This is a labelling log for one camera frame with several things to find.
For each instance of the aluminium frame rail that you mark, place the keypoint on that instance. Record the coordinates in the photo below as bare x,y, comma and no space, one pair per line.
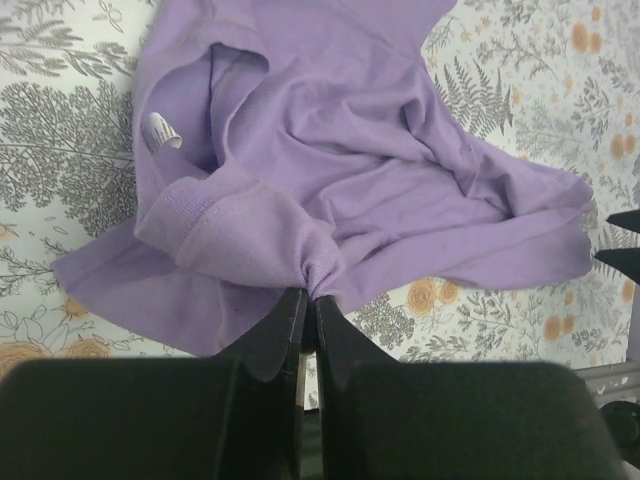
615,382

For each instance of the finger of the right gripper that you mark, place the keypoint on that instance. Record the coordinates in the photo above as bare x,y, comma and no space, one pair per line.
628,220
626,261

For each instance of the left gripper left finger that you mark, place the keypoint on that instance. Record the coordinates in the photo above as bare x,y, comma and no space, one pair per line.
234,415

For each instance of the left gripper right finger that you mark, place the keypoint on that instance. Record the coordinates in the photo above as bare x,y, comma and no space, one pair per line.
385,419

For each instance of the purple t shirt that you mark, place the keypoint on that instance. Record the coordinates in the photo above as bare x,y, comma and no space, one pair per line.
303,144

